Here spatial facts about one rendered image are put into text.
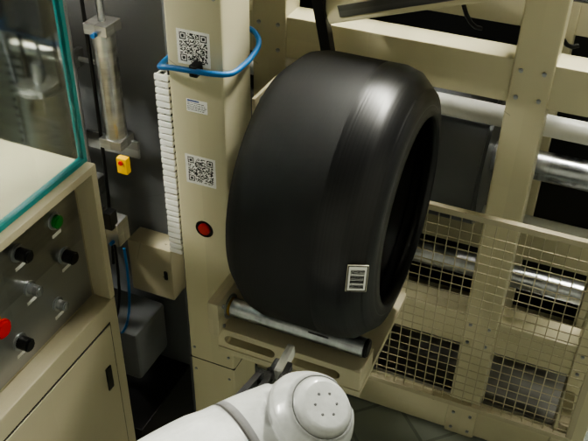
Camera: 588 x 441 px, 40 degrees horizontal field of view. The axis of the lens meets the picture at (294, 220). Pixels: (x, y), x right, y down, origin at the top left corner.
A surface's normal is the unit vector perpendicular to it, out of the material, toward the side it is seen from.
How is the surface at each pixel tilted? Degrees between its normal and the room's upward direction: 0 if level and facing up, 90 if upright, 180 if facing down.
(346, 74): 6
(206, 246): 90
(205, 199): 90
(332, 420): 27
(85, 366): 90
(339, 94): 17
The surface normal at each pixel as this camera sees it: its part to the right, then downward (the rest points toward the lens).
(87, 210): -0.39, 0.54
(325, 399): 0.40, -0.50
